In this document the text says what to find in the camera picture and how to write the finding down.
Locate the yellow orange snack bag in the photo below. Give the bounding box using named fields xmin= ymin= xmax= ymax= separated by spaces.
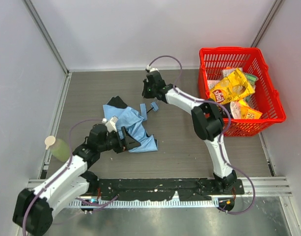
xmin=230 ymin=99 xmax=262 ymax=119

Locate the black snack bag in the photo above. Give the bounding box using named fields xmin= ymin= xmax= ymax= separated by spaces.
xmin=219 ymin=102 xmax=233 ymax=118

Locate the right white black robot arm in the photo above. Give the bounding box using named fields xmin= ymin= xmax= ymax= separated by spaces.
xmin=142 ymin=69 xmax=237 ymax=192

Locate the light blue folding umbrella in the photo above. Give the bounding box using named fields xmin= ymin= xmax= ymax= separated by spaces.
xmin=103 ymin=96 xmax=158 ymax=153

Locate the red plastic shopping basket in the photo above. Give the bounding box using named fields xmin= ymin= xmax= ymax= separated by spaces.
xmin=198 ymin=47 xmax=286 ymax=137

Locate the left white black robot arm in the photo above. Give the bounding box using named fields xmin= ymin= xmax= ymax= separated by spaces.
xmin=12 ymin=124 xmax=140 ymax=236

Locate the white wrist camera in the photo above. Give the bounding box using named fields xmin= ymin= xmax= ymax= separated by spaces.
xmin=145 ymin=65 xmax=159 ymax=73
xmin=102 ymin=116 xmax=118 ymax=133

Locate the yellow Lays chip bag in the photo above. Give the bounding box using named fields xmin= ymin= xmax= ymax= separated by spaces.
xmin=209 ymin=68 xmax=255 ymax=105

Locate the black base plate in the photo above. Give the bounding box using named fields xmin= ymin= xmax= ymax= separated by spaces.
xmin=94 ymin=178 xmax=245 ymax=202

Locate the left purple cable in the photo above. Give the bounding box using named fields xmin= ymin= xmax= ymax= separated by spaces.
xmin=22 ymin=118 xmax=120 ymax=236

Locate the aluminium front rail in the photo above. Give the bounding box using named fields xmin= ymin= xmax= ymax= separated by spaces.
xmin=67 ymin=198 xmax=219 ymax=209

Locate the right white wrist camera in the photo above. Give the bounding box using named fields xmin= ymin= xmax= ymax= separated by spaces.
xmin=145 ymin=65 xmax=159 ymax=73

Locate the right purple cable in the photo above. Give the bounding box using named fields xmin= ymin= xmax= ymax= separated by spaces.
xmin=149 ymin=55 xmax=256 ymax=217

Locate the green snack packet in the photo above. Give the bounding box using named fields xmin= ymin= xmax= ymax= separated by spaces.
xmin=244 ymin=73 xmax=259 ymax=86

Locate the purple cable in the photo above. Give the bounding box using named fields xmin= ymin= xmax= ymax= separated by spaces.
xmin=22 ymin=118 xmax=120 ymax=236
xmin=149 ymin=55 xmax=256 ymax=217

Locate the white red snack packet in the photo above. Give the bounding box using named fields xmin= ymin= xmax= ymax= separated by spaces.
xmin=207 ymin=80 xmax=219 ymax=90

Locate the green bottle beige cap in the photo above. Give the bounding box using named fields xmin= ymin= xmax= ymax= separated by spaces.
xmin=44 ymin=136 xmax=70 ymax=162

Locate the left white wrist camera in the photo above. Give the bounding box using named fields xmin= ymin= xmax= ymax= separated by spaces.
xmin=102 ymin=116 xmax=118 ymax=133

